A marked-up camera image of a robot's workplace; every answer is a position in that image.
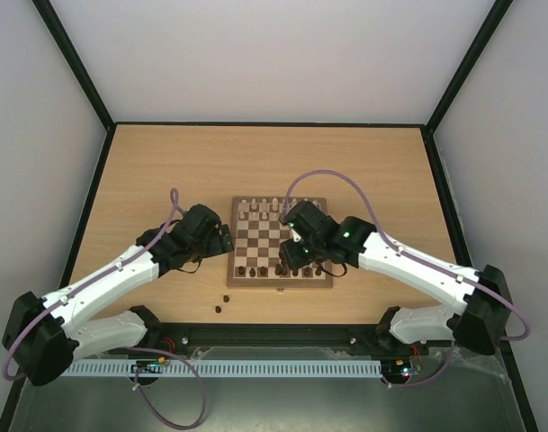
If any wooden chess board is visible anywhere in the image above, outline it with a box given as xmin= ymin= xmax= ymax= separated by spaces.
xmin=227 ymin=195 xmax=334 ymax=292

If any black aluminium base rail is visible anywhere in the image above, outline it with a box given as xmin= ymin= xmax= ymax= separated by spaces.
xmin=30 ymin=321 xmax=508 ymax=356

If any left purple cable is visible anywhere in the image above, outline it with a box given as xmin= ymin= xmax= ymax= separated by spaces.
xmin=2 ymin=187 xmax=207 ymax=428

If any white slotted cable duct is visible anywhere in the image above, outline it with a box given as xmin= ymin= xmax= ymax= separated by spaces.
xmin=62 ymin=359 xmax=382 ymax=379

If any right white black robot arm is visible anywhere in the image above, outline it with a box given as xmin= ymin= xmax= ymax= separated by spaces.
xmin=279 ymin=201 xmax=511 ymax=356

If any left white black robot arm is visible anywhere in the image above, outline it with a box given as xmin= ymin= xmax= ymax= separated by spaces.
xmin=2 ymin=204 xmax=233 ymax=386

